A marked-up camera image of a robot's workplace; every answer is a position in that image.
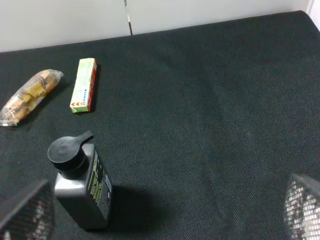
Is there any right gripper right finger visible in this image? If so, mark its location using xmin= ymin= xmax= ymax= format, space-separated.
xmin=283 ymin=174 xmax=320 ymax=240

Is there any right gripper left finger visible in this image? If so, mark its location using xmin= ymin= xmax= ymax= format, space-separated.
xmin=0 ymin=179 xmax=55 ymax=240

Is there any grey bottle black cap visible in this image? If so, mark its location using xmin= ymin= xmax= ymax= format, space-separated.
xmin=47 ymin=130 xmax=113 ymax=231

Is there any wrapped snack bar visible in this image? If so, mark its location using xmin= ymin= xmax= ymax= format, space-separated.
xmin=0 ymin=69 xmax=64 ymax=127

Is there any white green carton box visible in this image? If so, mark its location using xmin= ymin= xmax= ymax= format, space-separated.
xmin=69 ymin=58 xmax=97 ymax=113

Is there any black tablecloth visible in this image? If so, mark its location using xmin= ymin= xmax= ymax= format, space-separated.
xmin=0 ymin=11 xmax=320 ymax=240

